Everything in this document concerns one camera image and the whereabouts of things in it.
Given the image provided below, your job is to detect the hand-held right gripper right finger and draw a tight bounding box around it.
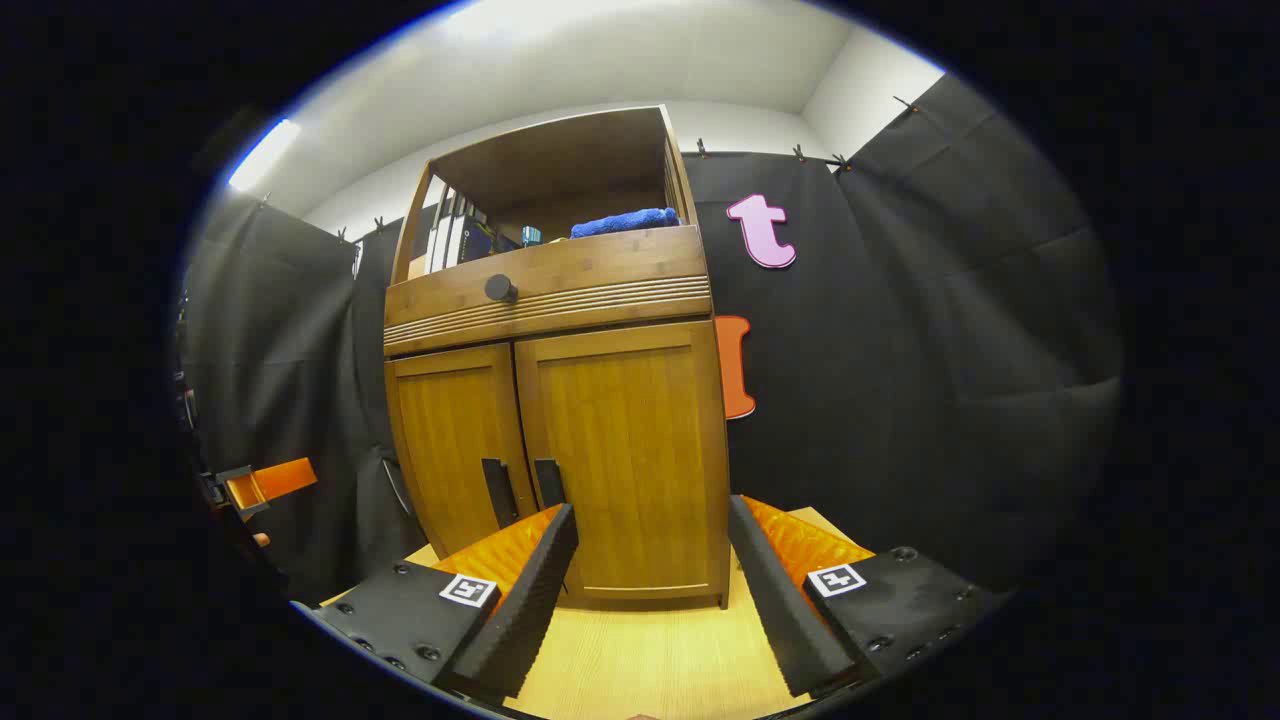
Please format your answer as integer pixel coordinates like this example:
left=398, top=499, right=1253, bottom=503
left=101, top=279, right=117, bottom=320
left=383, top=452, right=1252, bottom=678
left=728, top=494, right=1006, bottom=699

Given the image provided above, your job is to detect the black backdrop cloth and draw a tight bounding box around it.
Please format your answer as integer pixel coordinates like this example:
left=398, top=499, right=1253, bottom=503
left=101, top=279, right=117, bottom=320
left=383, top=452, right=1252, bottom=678
left=180, top=72, right=1126, bottom=606

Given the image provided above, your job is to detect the blue folded towel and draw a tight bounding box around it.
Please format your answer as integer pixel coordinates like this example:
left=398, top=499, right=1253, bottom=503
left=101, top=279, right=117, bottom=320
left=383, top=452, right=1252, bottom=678
left=570, top=207, right=681, bottom=239

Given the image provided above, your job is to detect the wooden double-door shoe cabinet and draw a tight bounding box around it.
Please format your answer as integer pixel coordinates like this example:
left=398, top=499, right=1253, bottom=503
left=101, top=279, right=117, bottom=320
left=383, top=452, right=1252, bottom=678
left=383, top=105, right=733, bottom=611

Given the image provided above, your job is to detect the black door handle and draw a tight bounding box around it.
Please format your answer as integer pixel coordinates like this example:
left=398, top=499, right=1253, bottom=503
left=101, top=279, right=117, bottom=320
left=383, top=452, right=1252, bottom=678
left=482, top=458, right=521, bottom=529
left=533, top=458, right=568, bottom=511

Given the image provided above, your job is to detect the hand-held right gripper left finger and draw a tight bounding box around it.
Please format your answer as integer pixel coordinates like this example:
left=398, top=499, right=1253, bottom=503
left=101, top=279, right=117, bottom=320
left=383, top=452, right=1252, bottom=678
left=290, top=503, right=581, bottom=701

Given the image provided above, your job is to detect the wooden cabinet door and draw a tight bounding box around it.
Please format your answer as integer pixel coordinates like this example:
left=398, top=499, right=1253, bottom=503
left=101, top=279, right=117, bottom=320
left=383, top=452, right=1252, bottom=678
left=386, top=343, right=531, bottom=559
left=513, top=320, right=731, bottom=601

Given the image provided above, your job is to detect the wooden cabinet drawer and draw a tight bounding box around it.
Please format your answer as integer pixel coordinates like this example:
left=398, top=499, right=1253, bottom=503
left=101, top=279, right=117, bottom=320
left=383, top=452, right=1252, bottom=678
left=383, top=252, right=713, bottom=358

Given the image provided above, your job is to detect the small ceiling light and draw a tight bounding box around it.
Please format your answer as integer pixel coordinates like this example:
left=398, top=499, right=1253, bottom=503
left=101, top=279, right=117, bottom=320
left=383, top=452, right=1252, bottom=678
left=228, top=118, right=301, bottom=191

